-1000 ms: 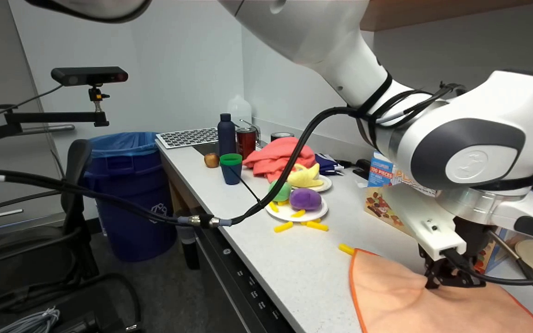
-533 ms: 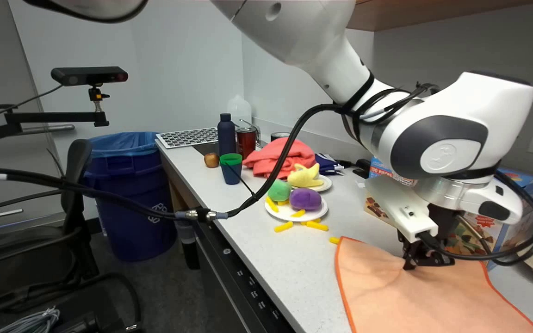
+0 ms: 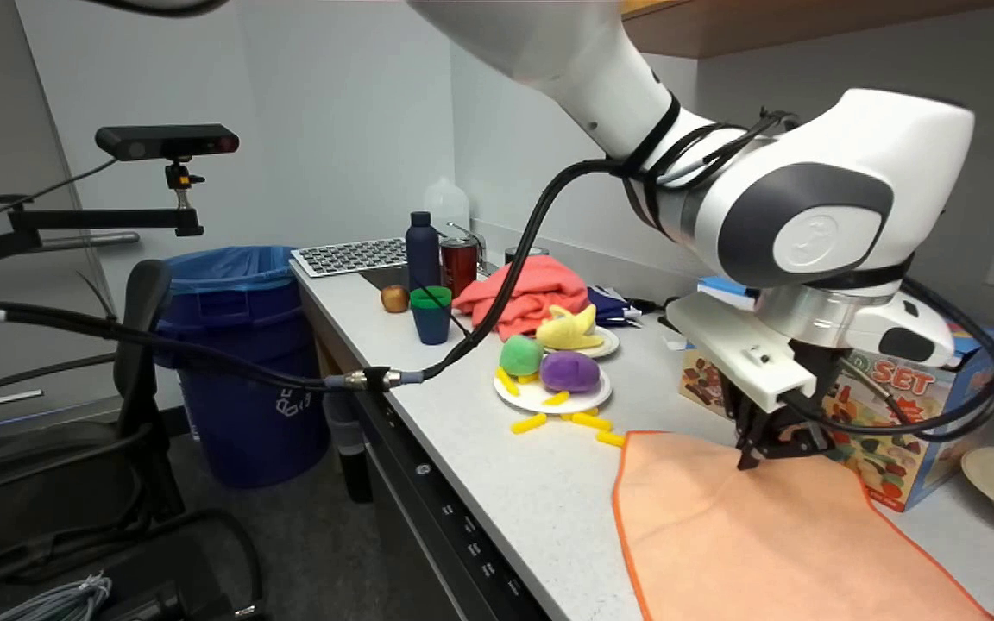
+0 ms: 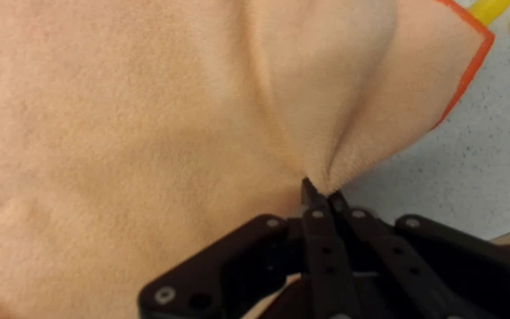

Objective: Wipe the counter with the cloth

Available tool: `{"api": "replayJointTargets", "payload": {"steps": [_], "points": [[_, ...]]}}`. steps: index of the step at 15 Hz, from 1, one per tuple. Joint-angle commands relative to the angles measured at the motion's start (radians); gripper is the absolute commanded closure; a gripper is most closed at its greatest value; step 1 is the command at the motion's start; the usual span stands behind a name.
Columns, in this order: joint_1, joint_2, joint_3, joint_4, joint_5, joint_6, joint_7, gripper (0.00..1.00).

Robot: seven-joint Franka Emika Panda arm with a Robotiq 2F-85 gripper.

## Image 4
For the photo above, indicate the orange cloth with red edge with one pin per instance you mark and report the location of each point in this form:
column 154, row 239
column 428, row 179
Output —
column 148, row 124

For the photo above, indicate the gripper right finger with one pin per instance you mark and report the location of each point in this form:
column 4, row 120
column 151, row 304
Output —
column 396, row 252

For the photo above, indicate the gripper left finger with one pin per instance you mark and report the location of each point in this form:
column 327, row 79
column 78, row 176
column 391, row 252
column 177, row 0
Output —
column 321, row 248

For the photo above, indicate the yellow block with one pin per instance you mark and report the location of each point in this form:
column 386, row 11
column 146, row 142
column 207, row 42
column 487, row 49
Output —
column 489, row 8

